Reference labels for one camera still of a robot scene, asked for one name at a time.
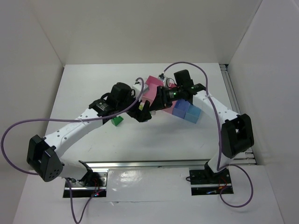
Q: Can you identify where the aluminium side rail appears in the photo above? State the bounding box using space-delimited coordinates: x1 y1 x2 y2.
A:
219 64 256 165

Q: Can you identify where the aluminium front rail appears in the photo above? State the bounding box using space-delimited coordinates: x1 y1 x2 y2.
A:
86 160 207 168

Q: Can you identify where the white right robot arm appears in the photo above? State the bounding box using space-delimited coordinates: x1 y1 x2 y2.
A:
149 70 254 174

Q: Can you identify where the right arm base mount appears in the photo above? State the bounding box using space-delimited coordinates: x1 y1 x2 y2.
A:
185 169 234 196

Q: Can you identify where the purple blue container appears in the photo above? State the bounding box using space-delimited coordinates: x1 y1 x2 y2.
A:
172 99 190 119

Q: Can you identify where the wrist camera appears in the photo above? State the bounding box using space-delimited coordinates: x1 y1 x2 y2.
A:
158 73 171 88
131 83 149 97

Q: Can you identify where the large pink container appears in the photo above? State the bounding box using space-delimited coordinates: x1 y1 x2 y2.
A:
142 76 163 104

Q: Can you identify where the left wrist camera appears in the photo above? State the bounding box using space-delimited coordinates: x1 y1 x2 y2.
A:
131 83 149 97

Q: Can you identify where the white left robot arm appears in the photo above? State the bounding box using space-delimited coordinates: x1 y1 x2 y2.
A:
27 82 151 183

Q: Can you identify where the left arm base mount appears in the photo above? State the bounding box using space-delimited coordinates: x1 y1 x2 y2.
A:
68 168 108 198

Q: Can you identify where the light blue container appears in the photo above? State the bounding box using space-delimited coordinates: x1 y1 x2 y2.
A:
184 105 201 124

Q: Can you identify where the green stepped lego assembly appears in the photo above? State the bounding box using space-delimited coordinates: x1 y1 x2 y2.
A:
111 116 123 126

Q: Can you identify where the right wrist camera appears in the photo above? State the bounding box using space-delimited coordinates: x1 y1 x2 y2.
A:
158 73 171 88

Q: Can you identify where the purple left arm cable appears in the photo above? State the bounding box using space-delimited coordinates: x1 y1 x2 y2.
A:
1 77 144 224

